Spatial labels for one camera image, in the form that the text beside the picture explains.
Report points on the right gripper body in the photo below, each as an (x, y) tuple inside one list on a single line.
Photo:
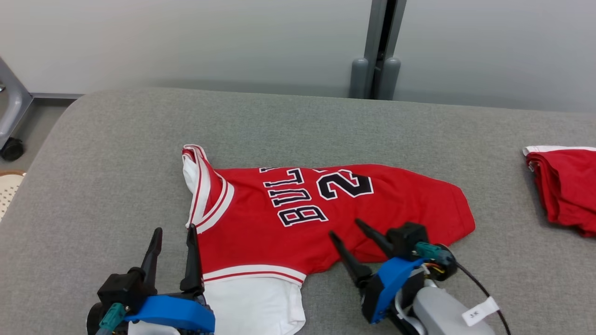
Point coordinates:
[(444, 265)]

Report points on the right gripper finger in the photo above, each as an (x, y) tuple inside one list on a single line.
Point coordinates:
[(354, 267), (376, 237)]

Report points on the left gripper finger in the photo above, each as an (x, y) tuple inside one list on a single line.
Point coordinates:
[(152, 256), (192, 260)]

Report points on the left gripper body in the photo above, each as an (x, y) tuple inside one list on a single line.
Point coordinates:
[(153, 329)]

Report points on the red Bulls basketball jersey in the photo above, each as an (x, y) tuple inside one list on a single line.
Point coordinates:
[(260, 232)]

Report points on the white perforated laundry basket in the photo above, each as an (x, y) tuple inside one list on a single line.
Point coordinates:
[(9, 195)]

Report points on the black caster wheel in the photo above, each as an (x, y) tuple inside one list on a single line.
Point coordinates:
[(11, 150)]

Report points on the teal right camera connector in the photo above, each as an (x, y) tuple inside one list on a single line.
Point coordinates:
[(427, 251)]

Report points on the teal camera connector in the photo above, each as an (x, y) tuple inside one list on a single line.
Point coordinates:
[(111, 317), (427, 251)]

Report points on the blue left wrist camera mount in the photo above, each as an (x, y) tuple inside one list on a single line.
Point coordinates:
[(172, 312)]

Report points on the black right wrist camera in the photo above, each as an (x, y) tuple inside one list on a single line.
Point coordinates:
[(406, 237)]

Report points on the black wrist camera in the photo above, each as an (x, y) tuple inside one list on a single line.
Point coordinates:
[(406, 237), (118, 288)]

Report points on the teal left camera connector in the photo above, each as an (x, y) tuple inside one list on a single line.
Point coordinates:
[(111, 317)]

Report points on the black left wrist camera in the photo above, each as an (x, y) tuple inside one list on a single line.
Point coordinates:
[(118, 288)]

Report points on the grey cylindrical post cap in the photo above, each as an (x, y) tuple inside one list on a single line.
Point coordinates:
[(390, 78), (359, 78)]

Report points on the grey partition joint post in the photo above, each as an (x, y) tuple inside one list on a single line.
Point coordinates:
[(378, 28)]

